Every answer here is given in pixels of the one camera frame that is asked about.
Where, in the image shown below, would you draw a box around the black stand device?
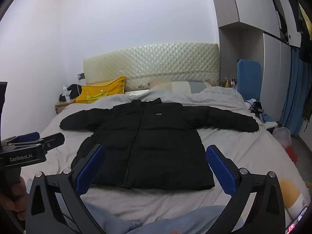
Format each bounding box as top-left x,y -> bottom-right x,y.
251,101 -> 265,121

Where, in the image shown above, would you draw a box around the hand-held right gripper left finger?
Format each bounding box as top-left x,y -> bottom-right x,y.
26,144 -> 106,234

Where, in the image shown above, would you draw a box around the dark patterned hanging scarf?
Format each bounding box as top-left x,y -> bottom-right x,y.
301,94 -> 312,133

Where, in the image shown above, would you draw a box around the person's left hand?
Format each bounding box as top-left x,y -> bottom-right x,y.
0,177 -> 29,221

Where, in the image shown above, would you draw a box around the wooden nightstand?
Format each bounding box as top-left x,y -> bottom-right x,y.
55,101 -> 78,114

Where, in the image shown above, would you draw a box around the black bag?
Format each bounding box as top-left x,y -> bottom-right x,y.
59,84 -> 83,102

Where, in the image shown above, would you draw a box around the smartphone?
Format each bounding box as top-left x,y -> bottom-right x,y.
288,206 -> 309,233

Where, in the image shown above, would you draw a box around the white plastic bottle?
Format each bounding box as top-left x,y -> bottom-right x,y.
62,85 -> 71,103

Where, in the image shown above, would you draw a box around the grey bed blanket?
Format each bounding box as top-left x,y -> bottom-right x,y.
21,86 -> 310,226

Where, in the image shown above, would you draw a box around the blue curtain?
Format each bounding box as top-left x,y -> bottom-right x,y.
280,46 -> 312,137

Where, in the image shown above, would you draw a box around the yellow and white soft object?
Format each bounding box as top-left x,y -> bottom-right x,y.
279,178 -> 305,216

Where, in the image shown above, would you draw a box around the patterned bed sheet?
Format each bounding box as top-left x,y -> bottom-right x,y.
124,89 -> 150,96

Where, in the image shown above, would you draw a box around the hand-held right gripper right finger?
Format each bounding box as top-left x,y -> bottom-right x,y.
206,144 -> 286,234

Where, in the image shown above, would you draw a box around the cream quilted headboard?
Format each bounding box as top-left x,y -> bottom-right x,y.
83,43 -> 220,95

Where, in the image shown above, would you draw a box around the patchwork pillow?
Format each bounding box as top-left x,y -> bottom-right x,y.
149,80 -> 212,93

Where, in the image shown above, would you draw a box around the clear plastic bag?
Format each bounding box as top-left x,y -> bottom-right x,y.
272,127 -> 292,149

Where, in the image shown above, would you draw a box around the black puffer jacket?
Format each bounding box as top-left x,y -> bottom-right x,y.
59,97 -> 259,190

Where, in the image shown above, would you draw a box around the yellow pillow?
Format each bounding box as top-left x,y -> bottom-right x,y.
75,76 -> 126,103

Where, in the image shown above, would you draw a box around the white wardrobe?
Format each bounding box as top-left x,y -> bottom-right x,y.
210,0 -> 303,137

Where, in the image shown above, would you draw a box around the person's legs in grey trousers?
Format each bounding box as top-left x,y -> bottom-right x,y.
83,201 -> 244,234

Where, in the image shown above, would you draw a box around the row of small bottles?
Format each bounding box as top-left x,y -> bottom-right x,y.
223,77 -> 238,89

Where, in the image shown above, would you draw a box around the red bag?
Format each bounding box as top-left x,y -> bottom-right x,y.
286,146 -> 299,165

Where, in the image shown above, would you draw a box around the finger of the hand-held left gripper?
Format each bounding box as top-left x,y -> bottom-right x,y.
7,132 -> 40,144
36,133 -> 65,155

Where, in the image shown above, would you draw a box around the blue padded chair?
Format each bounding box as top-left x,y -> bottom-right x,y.
236,59 -> 262,103

